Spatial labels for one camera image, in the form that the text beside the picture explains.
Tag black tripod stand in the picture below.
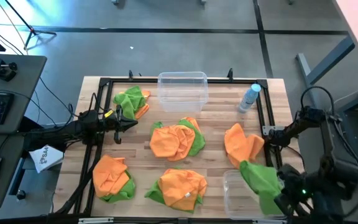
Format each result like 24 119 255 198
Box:
4 0 58 50

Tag grey computer desk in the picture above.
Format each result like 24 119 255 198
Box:
0 52 48 212

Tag black floor cable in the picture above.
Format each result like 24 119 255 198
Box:
39 77 76 118

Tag orange towel with white tag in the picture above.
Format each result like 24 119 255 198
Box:
157 168 208 212

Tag black desk clamp mount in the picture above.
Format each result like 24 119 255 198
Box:
0 57 19 83

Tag orange microfiber towel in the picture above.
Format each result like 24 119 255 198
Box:
92 154 131 198
149 116 202 162
224 123 265 169
118 89 151 121

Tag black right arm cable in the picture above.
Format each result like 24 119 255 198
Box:
300 86 336 119

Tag clear bottle with blue cap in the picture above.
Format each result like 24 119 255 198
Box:
237 83 262 114

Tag silver metal bracket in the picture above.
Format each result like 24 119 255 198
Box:
262 125 285 136
252 218 288 224
78 217 115 224

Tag yellow cable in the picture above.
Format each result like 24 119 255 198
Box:
0 0 28 56

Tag black cable bundle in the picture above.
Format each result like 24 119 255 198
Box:
53 146 105 217

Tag black aluminium table frame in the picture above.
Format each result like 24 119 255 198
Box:
72 77 284 218

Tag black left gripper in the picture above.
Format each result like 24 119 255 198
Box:
104 105 139 145

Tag clear plastic basket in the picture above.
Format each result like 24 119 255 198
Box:
157 71 209 113
223 169 287 220

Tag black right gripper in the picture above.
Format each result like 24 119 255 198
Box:
273 164 313 218

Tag black desk support bar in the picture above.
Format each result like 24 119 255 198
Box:
20 116 45 134

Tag white paper box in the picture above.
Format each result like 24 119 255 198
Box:
29 144 65 174

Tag grey metal table leg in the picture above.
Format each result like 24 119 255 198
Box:
295 35 356 108

